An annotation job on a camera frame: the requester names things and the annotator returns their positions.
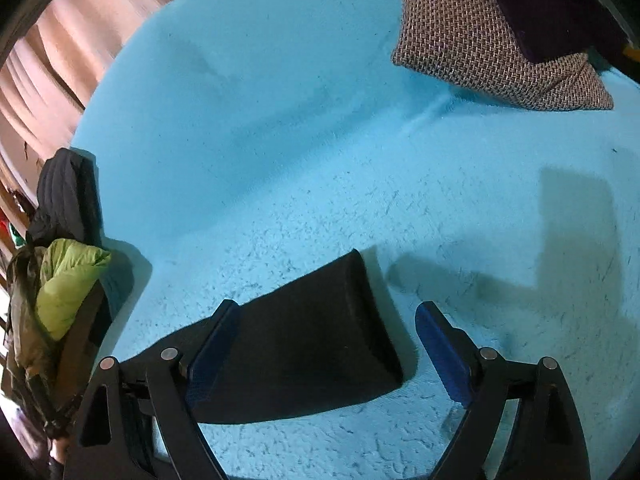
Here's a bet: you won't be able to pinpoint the black pants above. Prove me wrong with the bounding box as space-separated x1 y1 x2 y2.
119 248 406 426

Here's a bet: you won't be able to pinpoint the olive brown jacket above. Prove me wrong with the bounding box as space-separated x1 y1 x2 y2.
4 244 109 436

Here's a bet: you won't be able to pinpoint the lime green puffer jacket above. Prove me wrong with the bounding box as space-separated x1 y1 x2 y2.
35 238 112 341

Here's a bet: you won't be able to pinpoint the dark quilted puffer jacket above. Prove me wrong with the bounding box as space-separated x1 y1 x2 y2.
26 148 102 247

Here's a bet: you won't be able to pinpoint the striped beige curtain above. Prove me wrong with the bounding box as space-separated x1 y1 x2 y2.
1 0 171 198

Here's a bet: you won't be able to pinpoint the dark purple velvet cushion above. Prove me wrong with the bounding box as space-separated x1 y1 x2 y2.
496 0 628 64

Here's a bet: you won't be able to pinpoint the grey woven cushion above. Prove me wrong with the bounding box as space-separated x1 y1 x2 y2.
392 0 614 112

